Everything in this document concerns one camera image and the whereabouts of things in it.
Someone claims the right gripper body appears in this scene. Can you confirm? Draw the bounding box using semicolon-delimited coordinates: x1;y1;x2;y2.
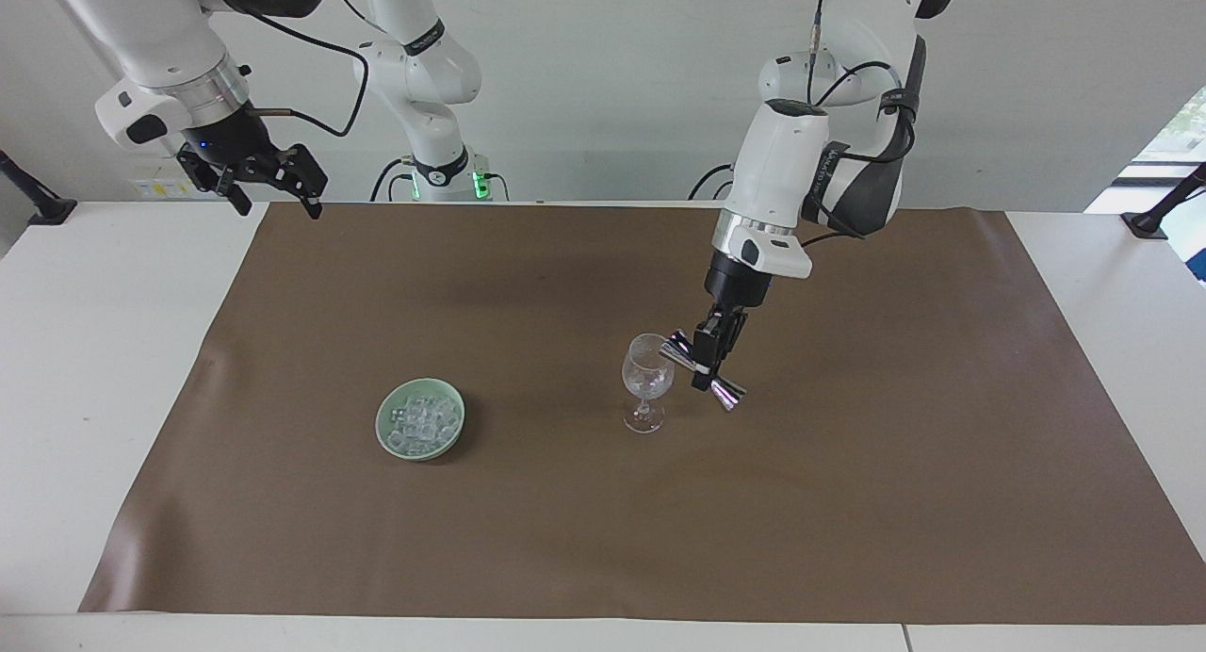
184;104;284;176

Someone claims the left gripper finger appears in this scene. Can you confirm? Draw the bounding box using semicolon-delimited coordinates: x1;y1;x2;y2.
715;311;751;363
690;317;725;392

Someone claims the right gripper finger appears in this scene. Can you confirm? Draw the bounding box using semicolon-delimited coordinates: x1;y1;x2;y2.
266;143;330;220
176;151;254;218

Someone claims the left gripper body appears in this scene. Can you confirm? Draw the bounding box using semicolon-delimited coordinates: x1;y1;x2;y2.
704;252;773;333

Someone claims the silver double-ended jigger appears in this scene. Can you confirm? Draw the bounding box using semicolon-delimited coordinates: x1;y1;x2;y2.
658;329;749;414

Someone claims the clear wine glass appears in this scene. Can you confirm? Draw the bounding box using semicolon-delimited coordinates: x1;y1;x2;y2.
621;333;677;435

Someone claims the black stand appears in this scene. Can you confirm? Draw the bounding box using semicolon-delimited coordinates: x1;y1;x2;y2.
0;150;79;227
1120;161;1206;241

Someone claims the green ceramic bowl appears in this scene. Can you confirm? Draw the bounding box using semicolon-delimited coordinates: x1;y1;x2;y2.
375;377;467;463

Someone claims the window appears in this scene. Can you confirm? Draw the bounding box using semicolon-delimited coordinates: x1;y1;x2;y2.
1084;85;1206;216

